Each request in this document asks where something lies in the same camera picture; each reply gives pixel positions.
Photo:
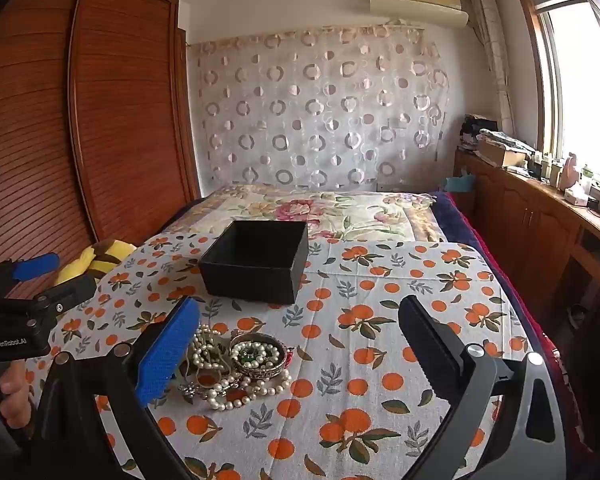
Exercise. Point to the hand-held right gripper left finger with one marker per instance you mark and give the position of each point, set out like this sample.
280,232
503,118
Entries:
165,355

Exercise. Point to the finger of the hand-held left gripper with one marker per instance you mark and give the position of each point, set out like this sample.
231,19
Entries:
75,290
37,266

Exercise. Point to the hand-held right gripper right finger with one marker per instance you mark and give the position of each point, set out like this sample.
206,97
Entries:
427,342

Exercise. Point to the carved silver bangle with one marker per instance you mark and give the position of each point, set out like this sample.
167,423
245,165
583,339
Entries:
260,367

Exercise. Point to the black cardboard box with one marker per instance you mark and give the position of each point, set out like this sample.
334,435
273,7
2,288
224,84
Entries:
250,275

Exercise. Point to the person's left hand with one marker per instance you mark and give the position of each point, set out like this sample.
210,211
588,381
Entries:
17,395

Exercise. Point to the yellow striped plush toy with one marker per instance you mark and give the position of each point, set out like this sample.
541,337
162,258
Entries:
105,255

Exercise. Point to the orange fruit print tablecloth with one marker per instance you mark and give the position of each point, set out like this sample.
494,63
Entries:
360,280

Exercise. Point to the dark blue blanket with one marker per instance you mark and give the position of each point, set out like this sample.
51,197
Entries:
480,230

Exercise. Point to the floral blanket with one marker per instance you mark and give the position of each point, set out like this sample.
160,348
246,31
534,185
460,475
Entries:
340,215

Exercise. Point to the wooden cabinet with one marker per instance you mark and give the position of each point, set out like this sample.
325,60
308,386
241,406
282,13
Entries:
525,215

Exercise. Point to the teal tissue box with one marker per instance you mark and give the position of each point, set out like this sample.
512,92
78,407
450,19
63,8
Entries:
457,183

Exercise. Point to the wooden wardrobe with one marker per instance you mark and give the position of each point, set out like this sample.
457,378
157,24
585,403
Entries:
120,110

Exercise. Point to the pile of dark clothes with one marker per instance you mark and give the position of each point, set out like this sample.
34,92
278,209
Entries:
477,127

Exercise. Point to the cream figurine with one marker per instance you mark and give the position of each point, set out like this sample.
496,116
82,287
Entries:
570,170

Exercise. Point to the circle pattern curtain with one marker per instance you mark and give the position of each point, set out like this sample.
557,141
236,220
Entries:
320,110

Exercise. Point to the window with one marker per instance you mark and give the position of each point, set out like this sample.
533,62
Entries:
580,85

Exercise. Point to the tied patterned window curtain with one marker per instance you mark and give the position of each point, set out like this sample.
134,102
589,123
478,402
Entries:
495,50

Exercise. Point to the wall air conditioner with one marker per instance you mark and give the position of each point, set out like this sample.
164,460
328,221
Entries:
415,5

